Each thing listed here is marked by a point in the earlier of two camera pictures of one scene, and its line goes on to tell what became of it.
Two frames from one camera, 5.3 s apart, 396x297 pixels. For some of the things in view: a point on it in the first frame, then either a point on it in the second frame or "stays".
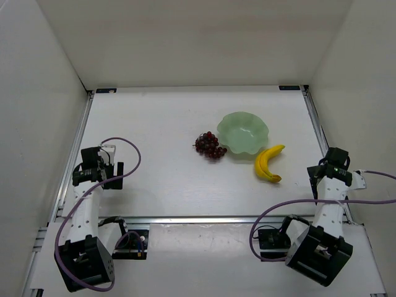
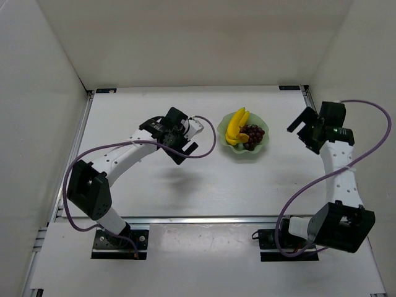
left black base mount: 133,245 stays
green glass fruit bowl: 243,132 stays
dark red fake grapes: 208,144 to 255,134
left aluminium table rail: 32,280 stays
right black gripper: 317,181 to 308,132
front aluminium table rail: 202,220 stays
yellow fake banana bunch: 260,163 to 237,119
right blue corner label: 289,87 stays
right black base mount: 273,239 stays
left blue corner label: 112,90 stays
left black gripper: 112,181 to 173,151
